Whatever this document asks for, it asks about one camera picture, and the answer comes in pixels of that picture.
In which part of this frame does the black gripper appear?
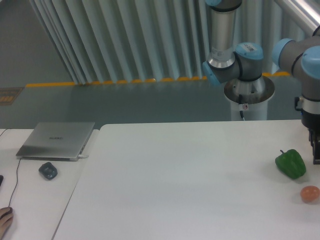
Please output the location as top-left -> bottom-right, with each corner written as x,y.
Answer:
301,110 -> 320,165

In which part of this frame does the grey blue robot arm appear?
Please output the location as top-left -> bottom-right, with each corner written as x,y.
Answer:
202,0 -> 320,165

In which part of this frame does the green bell pepper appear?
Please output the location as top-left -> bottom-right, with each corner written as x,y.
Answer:
274,149 -> 307,180

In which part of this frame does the person's hand on mouse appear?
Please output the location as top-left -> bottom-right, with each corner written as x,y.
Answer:
0,207 -> 14,239

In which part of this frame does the orange round fruit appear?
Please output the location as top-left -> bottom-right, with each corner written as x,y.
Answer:
300,185 -> 320,203

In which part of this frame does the white laptop plug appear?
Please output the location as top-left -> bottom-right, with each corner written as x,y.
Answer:
78,155 -> 89,159

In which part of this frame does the silver closed laptop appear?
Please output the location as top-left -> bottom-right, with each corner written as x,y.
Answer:
16,122 -> 95,161

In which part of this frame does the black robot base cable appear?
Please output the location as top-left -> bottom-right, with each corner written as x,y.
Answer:
237,93 -> 246,122

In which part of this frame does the black mouse cable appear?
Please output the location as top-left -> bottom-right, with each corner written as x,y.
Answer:
0,129 -> 23,209

